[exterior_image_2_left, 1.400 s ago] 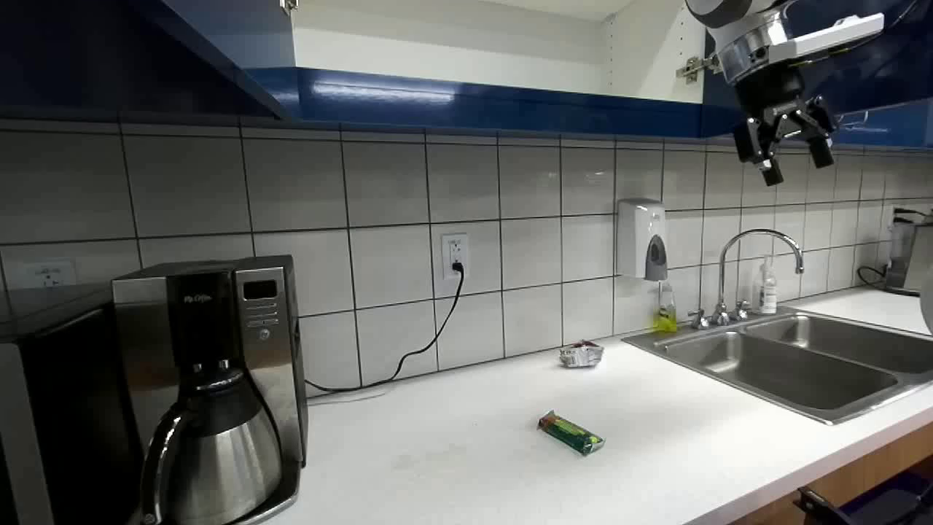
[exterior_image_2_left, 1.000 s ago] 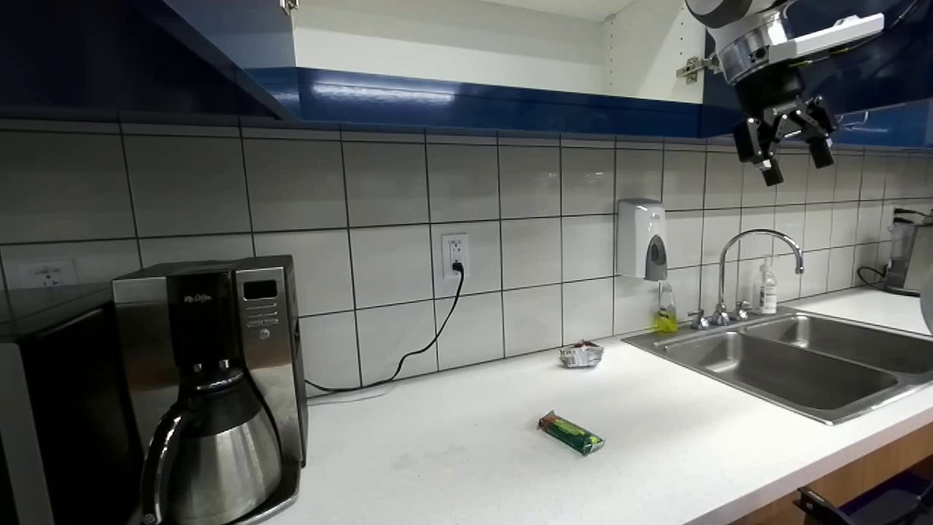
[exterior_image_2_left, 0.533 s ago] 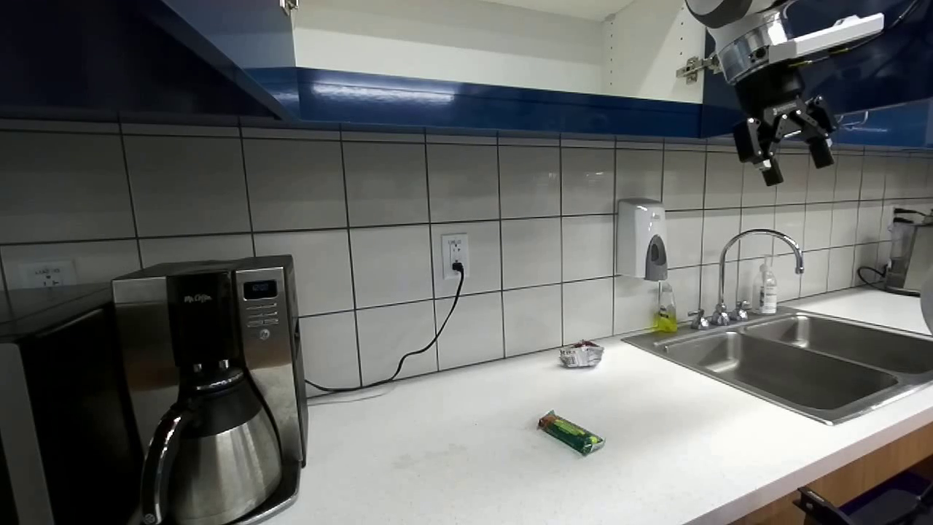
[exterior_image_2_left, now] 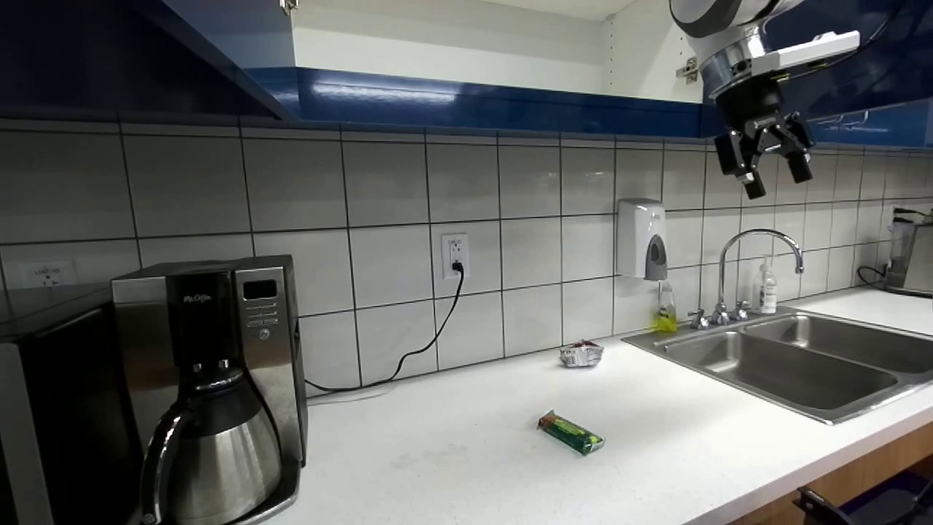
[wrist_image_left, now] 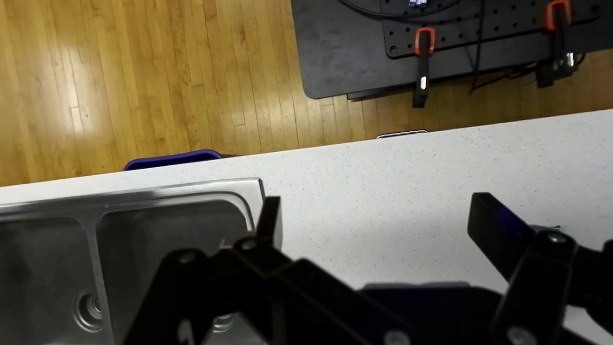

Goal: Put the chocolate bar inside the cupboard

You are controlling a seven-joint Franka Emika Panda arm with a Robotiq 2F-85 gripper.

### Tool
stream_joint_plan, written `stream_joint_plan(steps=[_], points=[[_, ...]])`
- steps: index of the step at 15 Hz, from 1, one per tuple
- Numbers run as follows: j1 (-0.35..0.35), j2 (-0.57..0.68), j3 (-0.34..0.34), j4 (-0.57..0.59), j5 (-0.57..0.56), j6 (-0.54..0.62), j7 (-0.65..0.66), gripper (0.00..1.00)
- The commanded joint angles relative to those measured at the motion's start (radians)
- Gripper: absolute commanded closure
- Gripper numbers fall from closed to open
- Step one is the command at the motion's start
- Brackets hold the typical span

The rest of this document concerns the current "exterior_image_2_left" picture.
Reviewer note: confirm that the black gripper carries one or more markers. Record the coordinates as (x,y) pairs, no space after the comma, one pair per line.
(754,106)

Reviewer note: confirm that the green chocolate bar wrapper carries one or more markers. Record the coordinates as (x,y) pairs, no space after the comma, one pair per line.
(568,433)

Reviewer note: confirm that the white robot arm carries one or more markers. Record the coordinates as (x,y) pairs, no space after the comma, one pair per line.
(717,13)

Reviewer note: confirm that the chrome sink faucet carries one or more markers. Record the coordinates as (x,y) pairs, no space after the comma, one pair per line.
(724,271)

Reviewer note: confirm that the small white bottle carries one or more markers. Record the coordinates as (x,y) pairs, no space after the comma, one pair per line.
(767,290)

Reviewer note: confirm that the grey countertop appliance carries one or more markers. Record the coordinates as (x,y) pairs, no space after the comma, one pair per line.
(914,252)

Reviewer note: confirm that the green dish soap bottle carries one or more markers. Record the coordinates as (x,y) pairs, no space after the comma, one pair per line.
(665,321)

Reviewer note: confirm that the stainless steel double sink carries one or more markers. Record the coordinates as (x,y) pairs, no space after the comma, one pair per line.
(777,373)

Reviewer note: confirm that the small crumpled snack wrapper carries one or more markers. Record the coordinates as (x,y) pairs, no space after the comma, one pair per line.
(581,353)

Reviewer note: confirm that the wooden lower cabinet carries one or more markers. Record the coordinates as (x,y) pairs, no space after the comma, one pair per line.
(864,470)

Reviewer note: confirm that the dark blue bin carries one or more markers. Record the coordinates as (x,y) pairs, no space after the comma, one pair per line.
(875,506)

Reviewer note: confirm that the black steel coffee maker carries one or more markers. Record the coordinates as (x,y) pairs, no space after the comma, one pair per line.
(258,330)

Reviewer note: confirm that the steel coffee carafe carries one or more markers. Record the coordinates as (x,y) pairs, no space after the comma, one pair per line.
(218,456)

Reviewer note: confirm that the black microwave oven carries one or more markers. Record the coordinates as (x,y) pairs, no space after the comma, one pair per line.
(67,417)

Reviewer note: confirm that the white wall soap dispenser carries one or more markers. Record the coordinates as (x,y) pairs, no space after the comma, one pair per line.
(640,238)

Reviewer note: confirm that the blue wall cupboard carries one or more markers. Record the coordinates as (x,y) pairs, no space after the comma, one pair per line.
(468,102)

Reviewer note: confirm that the white wall outlet with plug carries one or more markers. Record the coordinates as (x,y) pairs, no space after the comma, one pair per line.
(456,252)

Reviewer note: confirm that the empty white wall outlet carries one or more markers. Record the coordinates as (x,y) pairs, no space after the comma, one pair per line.
(42,271)

